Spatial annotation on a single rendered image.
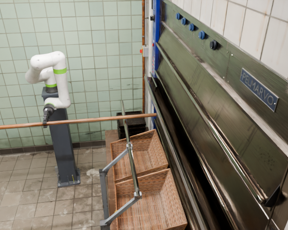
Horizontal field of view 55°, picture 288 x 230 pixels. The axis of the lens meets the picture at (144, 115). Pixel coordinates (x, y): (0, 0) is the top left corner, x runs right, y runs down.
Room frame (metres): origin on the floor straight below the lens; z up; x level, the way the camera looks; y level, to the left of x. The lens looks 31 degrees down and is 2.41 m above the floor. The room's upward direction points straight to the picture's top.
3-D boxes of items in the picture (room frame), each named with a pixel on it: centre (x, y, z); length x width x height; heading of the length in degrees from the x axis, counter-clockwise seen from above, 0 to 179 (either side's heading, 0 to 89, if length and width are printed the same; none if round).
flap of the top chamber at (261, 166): (1.50, -0.28, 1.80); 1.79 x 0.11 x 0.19; 9
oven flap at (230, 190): (1.50, -0.28, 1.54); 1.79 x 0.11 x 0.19; 9
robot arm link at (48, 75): (2.52, 0.93, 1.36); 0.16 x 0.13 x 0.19; 126
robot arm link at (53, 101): (2.24, 0.85, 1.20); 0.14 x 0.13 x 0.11; 9
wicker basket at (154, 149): (2.04, 0.07, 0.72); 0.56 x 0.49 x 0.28; 10
